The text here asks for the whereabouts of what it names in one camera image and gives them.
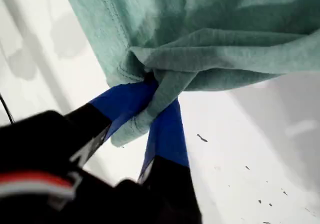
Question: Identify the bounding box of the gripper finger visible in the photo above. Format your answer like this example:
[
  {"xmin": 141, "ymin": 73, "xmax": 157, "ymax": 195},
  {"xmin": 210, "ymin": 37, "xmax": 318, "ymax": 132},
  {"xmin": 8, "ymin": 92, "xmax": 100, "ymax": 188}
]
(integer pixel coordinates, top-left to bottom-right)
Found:
[
  {"xmin": 64, "ymin": 80, "xmax": 160, "ymax": 170},
  {"xmin": 136, "ymin": 97, "xmax": 200, "ymax": 205}
]

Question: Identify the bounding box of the pale green T-shirt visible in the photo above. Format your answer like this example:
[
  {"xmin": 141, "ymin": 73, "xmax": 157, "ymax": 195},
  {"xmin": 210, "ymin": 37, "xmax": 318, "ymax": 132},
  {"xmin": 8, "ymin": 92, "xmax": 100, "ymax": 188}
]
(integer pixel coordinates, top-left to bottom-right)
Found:
[{"xmin": 59, "ymin": 0, "xmax": 320, "ymax": 149}]

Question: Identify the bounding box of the thin black cable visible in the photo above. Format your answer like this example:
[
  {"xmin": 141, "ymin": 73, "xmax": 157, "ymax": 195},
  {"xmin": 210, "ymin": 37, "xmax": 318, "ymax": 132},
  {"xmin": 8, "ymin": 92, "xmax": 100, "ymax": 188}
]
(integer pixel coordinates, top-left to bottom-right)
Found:
[{"xmin": 0, "ymin": 92, "xmax": 15, "ymax": 124}]

